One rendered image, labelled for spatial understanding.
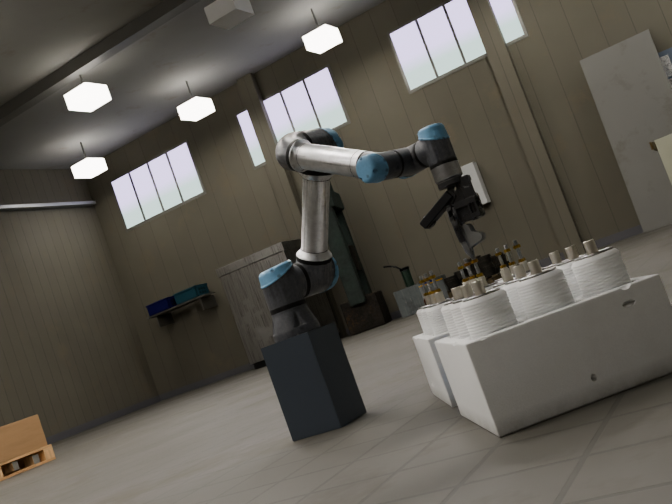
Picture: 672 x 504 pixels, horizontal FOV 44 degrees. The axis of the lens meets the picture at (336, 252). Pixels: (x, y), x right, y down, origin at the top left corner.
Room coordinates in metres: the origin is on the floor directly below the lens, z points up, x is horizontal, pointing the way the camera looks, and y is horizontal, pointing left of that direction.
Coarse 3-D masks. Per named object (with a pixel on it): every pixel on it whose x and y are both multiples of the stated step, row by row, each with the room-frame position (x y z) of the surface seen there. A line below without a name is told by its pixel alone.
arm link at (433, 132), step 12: (420, 132) 2.15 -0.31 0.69; (432, 132) 2.13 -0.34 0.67; (444, 132) 2.14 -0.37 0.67; (420, 144) 2.16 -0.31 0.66; (432, 144) 2.13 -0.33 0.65; (444, 144) 2.13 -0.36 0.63; (420, 156) 2.17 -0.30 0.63; (432, 156) 2.14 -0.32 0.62; (444, 156) 2.13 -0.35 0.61; (432, 168) 2.15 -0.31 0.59
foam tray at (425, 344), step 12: (420, 336) 2.34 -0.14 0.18; (432, 336) 2.14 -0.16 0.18; (444, 336) 2.09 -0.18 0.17; (420, 348) 2.34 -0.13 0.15; (432, 348) 2.09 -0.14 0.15; (432, 360) 2.14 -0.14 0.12; (432, 372) 2.26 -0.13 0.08; (444, 372) 2.09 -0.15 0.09; (432, 384) 2.40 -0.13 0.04; (444, 384) 2.09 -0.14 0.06; (444, 396) 2.17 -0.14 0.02
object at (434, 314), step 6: (450, 300) 2.13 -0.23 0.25; (438, 306) 2.12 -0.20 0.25; (426, 312) 2.16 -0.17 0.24; (432, 312) 2.13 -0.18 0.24; (438, 312) 2.12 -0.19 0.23; (432, 318) 2.14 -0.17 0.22; (438, 318) 2.13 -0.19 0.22; (432, 324) 2.15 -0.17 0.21; (438, 324) 2.13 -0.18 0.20; (444, 324) 2.12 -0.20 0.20; (438, 330) 2.13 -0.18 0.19; (444, 330) 2.12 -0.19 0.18
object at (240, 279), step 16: (256, 256) 13.31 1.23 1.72; (272, 256) 13.21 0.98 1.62; (288, 256) 13.18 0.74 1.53; (224, 272) 13.63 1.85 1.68; (240, 272) 13.52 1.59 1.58; (256, 272) 13.39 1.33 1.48; (224, 288) 13.70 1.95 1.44; (240, 288) 13.57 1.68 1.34; (256, 288) 13.43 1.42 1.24; (240, 304) 13.61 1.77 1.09; (256, 304) 13.48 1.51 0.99; (320, 304) 13.58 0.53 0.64; (240, 320) 13.66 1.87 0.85; (256, 320) 13.53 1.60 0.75; (320, 320) 13.43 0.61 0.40; (256, 336) 13.57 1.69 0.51; (272, 336) 13.44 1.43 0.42; (256, 352) 13.62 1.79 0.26; (256, 368) 13.71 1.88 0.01
